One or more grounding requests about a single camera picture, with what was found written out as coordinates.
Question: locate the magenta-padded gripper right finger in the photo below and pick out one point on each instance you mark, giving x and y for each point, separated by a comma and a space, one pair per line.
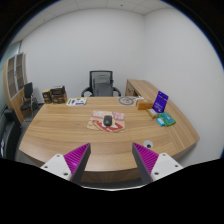
146, 159

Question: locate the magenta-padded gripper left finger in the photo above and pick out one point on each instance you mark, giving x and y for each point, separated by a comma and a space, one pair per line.
77, 158

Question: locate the black computer mouse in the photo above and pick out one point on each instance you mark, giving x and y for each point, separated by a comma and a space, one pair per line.
107, 120

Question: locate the cartoon print mouse pad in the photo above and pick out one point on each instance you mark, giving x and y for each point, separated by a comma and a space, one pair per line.
96, 120

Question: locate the white round desk grommet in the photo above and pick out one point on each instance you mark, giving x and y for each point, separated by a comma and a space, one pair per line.
148, 144

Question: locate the small blue box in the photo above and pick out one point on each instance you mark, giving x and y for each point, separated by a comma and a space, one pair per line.
160, 121

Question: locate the small green box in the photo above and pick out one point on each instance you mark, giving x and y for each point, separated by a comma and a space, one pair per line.
167, 119

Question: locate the small yellow box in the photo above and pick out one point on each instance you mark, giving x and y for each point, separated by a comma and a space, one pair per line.
152, 113

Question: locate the orange-brown cardboard box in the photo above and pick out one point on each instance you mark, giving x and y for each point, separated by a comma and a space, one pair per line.
143, 104

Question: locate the white green printed leaflet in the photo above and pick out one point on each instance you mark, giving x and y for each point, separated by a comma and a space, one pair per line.
76, 101

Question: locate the purple standing card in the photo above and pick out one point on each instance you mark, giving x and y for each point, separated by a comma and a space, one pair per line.
160, 102

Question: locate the large dark brown box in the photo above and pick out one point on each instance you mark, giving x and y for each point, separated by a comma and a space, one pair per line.
58, 95

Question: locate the wooden side cabinet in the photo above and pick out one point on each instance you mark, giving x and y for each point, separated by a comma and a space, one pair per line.
140, 87

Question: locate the black sofa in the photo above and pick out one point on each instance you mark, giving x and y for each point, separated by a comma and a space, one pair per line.
8, 133

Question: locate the black mesh office chair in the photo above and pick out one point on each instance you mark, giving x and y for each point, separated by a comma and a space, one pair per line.
101, 85

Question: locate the small black visitor chair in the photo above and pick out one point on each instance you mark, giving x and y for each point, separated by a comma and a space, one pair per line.
28, 90

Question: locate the wooden shelf unit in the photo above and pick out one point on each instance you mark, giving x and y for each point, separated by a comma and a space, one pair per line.
15, 76

